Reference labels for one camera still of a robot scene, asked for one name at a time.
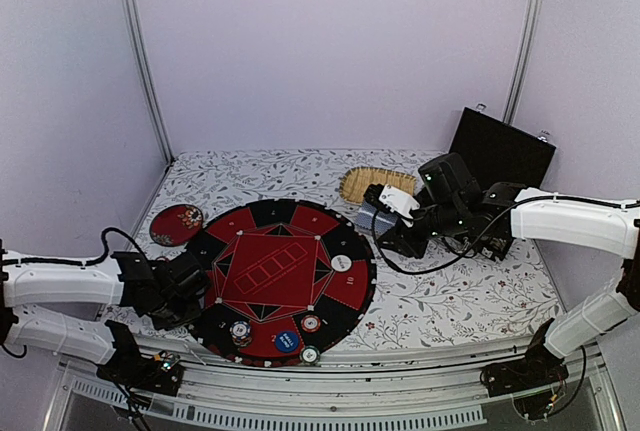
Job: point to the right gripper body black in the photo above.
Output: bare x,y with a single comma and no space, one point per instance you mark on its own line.
448,221

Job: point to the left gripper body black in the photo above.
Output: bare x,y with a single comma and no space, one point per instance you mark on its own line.
175,312

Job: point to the blue white poker chip stack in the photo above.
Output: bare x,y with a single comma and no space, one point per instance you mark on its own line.
241,333

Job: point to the round red black poker mat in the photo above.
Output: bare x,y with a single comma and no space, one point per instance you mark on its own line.
269,263

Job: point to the blue small blind button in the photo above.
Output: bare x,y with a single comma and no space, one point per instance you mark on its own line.
287,341

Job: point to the white dealer button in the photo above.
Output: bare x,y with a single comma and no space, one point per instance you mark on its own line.
341,263

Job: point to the red white poker chip stack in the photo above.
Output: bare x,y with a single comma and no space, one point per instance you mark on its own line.
310,323

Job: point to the green poker chip stack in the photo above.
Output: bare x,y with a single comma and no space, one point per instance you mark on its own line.
309,355

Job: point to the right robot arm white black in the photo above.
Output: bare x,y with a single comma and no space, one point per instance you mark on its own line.
611,226

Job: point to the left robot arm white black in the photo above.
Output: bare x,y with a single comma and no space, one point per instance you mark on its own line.
30,284

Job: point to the red floral round dish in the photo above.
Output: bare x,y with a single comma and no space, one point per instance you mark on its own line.
176,225

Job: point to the black poker set case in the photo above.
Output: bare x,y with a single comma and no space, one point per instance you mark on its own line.
502,161

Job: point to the woven bamboo tray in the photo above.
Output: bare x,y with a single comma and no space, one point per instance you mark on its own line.
355,182

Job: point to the aluminium frame post right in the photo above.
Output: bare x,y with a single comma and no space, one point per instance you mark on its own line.
531,17

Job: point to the aluminium frame post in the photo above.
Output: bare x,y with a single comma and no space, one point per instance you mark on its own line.
133,24
531,17

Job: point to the aluminium front rail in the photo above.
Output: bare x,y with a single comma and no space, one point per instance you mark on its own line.
404,389

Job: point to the aluminium frame post left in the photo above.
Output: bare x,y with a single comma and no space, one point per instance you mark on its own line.
133,24

